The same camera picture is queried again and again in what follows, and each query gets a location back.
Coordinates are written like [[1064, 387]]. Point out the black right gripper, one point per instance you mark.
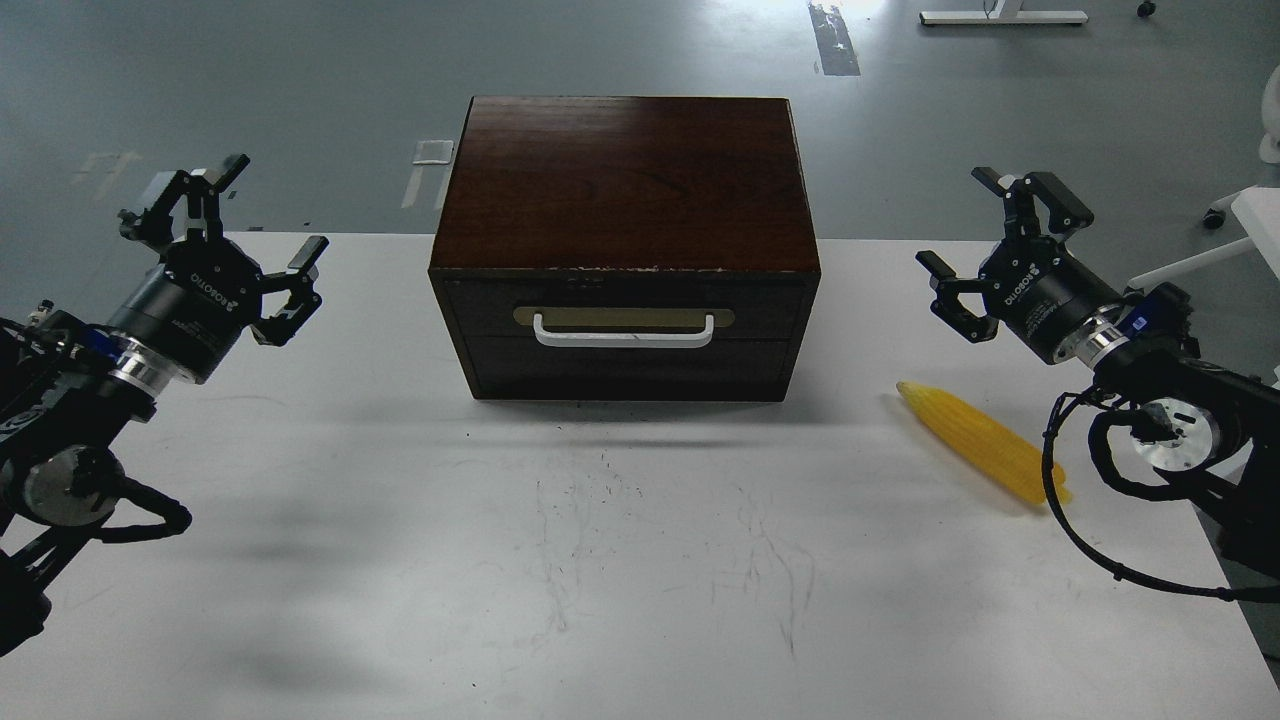
[[1031, 284]]

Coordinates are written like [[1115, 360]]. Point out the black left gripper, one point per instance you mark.
[[192, 307]]

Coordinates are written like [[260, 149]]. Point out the wooden drawer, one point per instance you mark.
[[741, 309]]

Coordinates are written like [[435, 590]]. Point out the white drawer handle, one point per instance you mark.
[[623, 339]]

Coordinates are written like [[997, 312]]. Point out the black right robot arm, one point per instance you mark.
[[1169, 425]]

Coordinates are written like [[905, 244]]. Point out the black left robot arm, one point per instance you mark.
[[70, 387]]

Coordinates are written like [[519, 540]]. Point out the yellow corn cob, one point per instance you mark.
[[993, 449]]

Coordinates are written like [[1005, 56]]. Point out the dark wooden drawer cabinet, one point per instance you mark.
[[569, 187]]

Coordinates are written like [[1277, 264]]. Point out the white floor tape patch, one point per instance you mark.
[[435, 152]]

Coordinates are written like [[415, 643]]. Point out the white desk foot bar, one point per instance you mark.
[[1004, 16]]

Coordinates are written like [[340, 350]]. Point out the black floor tape strip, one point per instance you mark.
[[836, 55]]

